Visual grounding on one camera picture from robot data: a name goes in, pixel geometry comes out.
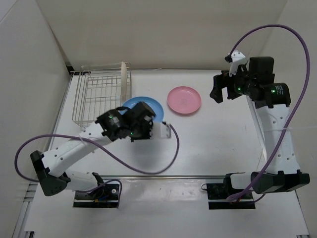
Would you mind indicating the blue plate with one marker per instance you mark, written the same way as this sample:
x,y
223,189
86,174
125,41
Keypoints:
x,y
154,104

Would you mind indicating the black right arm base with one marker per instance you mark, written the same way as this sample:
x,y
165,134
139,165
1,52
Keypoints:
x,y
217,195

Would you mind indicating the pink plate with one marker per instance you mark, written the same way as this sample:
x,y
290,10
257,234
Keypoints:
x,y
184,100

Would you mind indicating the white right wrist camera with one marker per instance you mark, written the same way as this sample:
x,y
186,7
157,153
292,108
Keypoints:
x,y
235,59

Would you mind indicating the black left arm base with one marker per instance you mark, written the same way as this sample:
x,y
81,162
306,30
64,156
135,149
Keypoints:
x,y
107,196

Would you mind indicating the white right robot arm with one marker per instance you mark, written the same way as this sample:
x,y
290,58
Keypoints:
x,y
271,101

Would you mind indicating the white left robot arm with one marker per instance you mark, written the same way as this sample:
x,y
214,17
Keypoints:
x,y
52,167

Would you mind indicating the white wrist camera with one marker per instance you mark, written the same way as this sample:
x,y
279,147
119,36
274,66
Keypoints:
x,y
235,59
160,130

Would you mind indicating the wire dish rack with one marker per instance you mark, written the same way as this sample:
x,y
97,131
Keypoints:
x,y
98,90

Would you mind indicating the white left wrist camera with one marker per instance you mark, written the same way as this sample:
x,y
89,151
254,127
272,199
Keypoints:
x,y
160,130

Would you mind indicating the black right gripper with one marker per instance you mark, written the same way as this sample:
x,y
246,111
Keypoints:
x,y
224,80

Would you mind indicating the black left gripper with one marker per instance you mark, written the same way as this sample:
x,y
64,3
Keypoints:
x,y
147,135

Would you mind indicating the cream plate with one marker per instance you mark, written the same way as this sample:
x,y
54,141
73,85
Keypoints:
x,y
123,87

